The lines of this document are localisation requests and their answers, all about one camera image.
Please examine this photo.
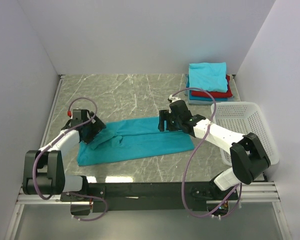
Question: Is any folded light blue t shirt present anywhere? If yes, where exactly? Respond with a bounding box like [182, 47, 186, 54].
[188, 62, 228, 93]

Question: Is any teal t shirt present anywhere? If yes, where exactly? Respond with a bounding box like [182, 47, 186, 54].
[76, 117, 195, 167]
[184, 74, 233, 102]

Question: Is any black base crossbar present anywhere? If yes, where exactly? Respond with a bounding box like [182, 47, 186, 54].
[60, 181, 238, 216]

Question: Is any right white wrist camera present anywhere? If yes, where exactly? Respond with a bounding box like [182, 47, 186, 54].
[167, 94, 181, 103]

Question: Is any folded grey blue t shirt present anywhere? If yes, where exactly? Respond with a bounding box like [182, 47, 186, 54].
[184, 73, 235, 106]

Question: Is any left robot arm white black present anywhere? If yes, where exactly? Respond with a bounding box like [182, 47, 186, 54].
[22, 109, 106, 198]

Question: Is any white plastic laundry basket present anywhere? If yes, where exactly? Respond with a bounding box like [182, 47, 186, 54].
[210, 101, 280, 165]

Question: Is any folded teal t shirt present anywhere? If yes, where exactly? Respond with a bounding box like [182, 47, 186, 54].
[184, 74, 233, 102]

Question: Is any folded red t shirt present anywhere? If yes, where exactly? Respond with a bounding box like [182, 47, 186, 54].
[190, 74, 233, 99]

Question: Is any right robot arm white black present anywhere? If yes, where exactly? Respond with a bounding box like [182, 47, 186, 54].
[158, 99, 271, 191]

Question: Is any aluminium frame rail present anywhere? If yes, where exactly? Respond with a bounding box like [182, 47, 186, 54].
[3, 74, 66, 240]

